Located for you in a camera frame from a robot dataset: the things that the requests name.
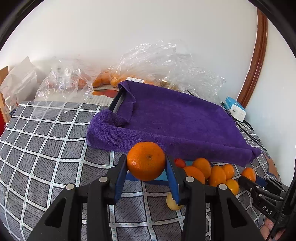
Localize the black tray under towel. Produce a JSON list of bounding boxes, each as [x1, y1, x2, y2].
[[109, 88, 126, 113]]

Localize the large orange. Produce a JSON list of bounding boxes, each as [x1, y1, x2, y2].
[[127, 142, 166, 181]]

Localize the grey checked tablecloth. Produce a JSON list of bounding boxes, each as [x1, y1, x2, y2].
[[0, 100, 282, 241]]

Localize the small red tomato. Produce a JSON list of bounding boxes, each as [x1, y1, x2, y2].
[[174, 158, 186, 168]]

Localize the pale yellow fruit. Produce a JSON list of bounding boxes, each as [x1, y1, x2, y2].
[[166, 192, 183, 211]]

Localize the white blue charger box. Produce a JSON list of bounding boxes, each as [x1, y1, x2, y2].
[[225, 96, 246, 122]]

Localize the small kumquat orange fruit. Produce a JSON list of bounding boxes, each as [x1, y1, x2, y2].
[[192, 158, 212, 174], [222, 164, 235, 180], [241, 167, 256, 182], [208, 166, 226, 187], [183, 166, 206, 184], [225, 179, 239, 195]]

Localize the clear plastic bag left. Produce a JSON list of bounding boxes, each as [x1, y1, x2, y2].
[[34, 58, 101, 108]]

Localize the purple towel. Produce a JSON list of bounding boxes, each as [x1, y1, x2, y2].
[[86, 81, 261, 166]]

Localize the white plastic bag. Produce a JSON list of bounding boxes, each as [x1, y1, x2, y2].
[[1, 57, 45, 123]]

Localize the clear plastic bag with oranges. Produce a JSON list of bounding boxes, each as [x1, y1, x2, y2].
[[93, 41, 226, 103]]

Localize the brown wooden door frame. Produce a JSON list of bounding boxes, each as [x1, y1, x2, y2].
[[237, 9, 268, 108]]

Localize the person's hand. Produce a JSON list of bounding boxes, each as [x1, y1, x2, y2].
[[260, 217, 285, 241]]

